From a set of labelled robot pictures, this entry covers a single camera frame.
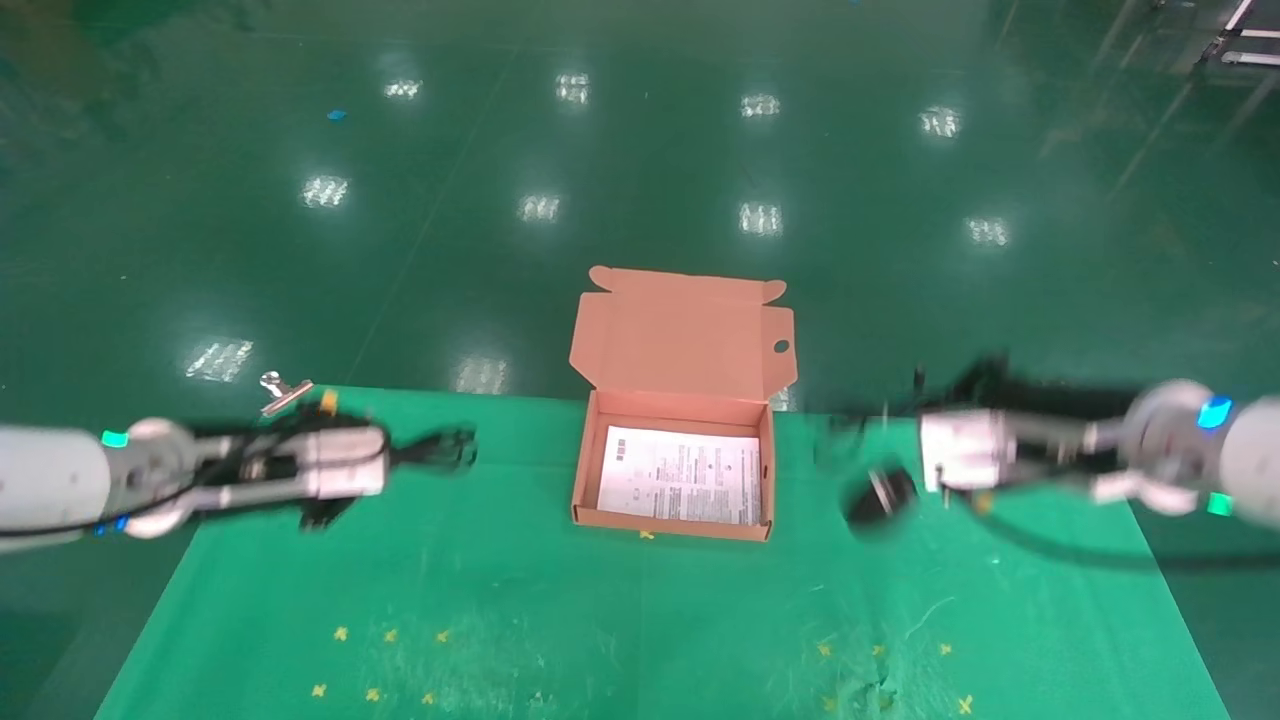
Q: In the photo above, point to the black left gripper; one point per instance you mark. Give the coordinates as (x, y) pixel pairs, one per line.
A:
(260, 432)

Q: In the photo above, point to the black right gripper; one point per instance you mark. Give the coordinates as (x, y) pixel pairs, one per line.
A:
(1030, 400)

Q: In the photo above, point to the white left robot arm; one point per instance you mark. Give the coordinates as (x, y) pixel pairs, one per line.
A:
(50, 480)

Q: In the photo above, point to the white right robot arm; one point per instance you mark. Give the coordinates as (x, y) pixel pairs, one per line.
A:
(1240, 460)

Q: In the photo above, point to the orange cardboard box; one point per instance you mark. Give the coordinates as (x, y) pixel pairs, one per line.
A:
(680, 340)

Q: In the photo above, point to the metal binder clip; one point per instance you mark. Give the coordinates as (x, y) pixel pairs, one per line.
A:
(285, 393)

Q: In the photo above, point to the white printed instruction sheet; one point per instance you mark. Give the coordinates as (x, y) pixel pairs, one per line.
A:
(680, 475)

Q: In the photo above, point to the green table mat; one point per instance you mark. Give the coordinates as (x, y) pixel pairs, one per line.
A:
(600, 620)

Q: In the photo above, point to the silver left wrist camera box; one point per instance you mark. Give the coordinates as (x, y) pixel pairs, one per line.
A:
(345, 462)

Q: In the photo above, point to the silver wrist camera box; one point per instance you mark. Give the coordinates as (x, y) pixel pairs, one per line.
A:
(345, 462)
(965, 450)

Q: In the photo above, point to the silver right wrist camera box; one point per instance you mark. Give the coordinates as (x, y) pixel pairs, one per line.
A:
(965, 450)

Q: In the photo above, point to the metal rack frame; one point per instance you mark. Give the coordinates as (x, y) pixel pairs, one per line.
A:
(1245, 58)

